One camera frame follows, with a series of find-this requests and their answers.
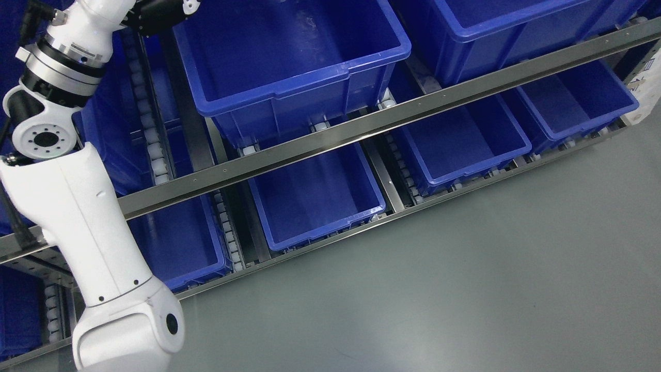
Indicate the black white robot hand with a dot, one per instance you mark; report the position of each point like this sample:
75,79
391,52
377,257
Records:
147,17

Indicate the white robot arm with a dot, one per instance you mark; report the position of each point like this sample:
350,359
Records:
131,321

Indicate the blue bin upper middle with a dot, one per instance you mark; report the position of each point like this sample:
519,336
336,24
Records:
263,69

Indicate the blue bin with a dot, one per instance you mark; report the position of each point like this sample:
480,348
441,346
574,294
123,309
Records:
183,244
263,69
309,200
123,121
570,104
460,144
461,40

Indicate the blue bin lower middle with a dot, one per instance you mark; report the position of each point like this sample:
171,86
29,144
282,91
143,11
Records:
309,200

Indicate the blue bin upper left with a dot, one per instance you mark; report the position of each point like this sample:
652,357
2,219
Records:
123,121

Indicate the blue bin lower left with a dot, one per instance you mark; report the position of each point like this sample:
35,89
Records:
183,244

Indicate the blue bin bottom left corner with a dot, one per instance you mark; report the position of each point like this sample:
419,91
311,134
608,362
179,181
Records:
21,304

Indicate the blue bin upper right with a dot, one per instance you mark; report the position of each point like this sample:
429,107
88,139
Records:
461,40

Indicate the blue bin lower right centre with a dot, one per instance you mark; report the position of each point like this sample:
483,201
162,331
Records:
460,144

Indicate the blue bin lower far right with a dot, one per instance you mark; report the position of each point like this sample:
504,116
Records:
570,104

